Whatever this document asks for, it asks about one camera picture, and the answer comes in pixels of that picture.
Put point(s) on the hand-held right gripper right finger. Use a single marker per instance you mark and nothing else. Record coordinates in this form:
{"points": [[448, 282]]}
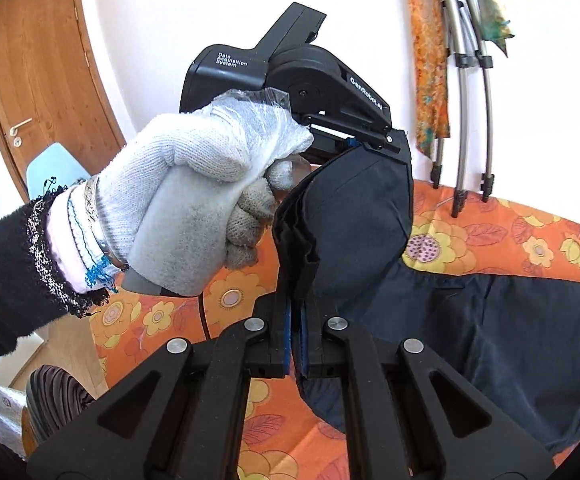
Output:
{"points": [[306, 355]]}

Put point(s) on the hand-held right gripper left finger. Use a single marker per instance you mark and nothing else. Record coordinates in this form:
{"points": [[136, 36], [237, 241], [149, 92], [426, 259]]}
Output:
{"points": [[285, 345]]}

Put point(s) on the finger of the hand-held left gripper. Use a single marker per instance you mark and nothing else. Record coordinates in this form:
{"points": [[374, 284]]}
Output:
{"points": [[400, 149]]}

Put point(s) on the dark navy pants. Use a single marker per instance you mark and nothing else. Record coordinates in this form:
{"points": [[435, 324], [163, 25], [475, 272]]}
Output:
{"points": [[469, 335]]}

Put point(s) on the person's left forearm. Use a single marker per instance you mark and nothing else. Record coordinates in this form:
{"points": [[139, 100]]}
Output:
{"points": [[5, 270]]}

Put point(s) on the person's left hand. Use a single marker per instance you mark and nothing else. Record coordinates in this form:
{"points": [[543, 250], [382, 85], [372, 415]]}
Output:
{"points": [[195, 140]]}

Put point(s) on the grey metal folding rack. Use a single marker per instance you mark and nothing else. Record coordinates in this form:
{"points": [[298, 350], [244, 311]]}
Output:
{"points": [[462, 110]]}

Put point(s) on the orange floral scarf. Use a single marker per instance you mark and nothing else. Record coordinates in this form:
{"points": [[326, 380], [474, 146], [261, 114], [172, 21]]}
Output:
{"points": [[429, 60]]}

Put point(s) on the orange floral bed sheet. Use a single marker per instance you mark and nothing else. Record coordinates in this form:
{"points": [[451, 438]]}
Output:
{"points": [[494, 240]]}

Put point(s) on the green floral scarf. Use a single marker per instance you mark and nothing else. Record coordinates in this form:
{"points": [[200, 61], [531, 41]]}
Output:
{"points": [[492, 15]]}

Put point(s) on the dark ribbed shoe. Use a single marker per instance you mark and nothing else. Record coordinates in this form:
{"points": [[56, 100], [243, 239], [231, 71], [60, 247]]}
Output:
{"points": [[57, 400]]}

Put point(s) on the wooden door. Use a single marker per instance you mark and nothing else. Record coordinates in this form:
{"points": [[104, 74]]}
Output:
{"points": [[45, 70]]}

